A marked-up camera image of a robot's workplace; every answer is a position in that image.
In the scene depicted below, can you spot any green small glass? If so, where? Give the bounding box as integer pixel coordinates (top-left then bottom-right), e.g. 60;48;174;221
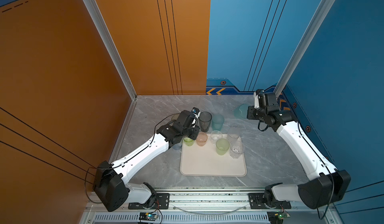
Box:
183;138;195;147

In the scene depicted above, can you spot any pink small glass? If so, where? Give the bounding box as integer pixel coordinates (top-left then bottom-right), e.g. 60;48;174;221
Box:
196;132;208;147

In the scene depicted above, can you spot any dark grey tall cup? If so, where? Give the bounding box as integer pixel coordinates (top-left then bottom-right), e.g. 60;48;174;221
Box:
199;111;212;133

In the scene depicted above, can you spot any teal tall cup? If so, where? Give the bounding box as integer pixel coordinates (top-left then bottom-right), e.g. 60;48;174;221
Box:
212;114;225;131
234;104;249;119

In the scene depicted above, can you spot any clear small glass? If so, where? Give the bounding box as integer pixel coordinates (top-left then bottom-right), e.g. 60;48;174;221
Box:
211;131;223;145

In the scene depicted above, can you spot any clear dimpled cup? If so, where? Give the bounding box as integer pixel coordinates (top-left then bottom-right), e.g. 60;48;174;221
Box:
227;127;241;144

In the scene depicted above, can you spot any light green tall cup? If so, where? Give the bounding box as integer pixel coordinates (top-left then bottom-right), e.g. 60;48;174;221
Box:
216;139;230;156

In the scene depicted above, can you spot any clear faceted glass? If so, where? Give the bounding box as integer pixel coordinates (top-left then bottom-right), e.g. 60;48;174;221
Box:
230;140;245;159

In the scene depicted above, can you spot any light blue plastic cup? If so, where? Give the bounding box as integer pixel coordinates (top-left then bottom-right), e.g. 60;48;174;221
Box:
173;142;183;150

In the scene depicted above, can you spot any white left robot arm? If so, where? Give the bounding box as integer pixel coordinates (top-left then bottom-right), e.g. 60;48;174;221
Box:
93;107;200;212

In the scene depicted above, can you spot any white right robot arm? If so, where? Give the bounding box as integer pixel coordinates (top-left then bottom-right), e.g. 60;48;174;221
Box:
247;89;351;210

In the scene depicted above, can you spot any white rectangular tray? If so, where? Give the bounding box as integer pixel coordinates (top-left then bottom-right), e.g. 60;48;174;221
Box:
180;134;247;177

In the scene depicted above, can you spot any left green circuit board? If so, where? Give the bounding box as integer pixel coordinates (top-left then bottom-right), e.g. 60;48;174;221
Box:
138;212;160;224

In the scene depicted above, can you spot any green circuit board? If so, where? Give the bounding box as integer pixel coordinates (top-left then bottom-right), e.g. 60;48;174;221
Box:
138;212;160;224
267;212;291;224

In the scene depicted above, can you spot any right green circuit board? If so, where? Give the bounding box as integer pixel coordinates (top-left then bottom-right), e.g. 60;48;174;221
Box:
267;212;291;224

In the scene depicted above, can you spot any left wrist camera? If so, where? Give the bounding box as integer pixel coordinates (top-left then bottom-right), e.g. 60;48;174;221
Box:
192;107;201;126

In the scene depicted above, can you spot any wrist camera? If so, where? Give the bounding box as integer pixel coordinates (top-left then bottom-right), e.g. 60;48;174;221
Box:
254;89;264;109
192;107;201;126

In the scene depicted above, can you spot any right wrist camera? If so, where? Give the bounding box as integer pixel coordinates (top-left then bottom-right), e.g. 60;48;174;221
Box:
254;89;264;109

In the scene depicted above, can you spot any aluminium frame rail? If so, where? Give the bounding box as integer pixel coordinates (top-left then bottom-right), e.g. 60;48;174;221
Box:
85;188;337;213

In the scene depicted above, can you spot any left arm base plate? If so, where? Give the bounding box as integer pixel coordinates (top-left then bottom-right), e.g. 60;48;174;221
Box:
128;193;170;210

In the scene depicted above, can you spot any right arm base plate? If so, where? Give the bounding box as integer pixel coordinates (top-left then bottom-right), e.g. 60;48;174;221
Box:
248;193;292;210

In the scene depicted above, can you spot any right aluminium corner post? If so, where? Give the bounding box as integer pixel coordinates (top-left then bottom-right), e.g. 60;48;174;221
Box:
274;0;336;99

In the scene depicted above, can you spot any aluminium corner post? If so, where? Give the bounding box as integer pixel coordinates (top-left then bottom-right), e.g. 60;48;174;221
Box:
74;0;138;100
274;0;336;99

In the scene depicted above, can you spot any left aluminium corner post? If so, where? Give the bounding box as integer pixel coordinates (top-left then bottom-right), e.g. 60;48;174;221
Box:
74;0;138;100

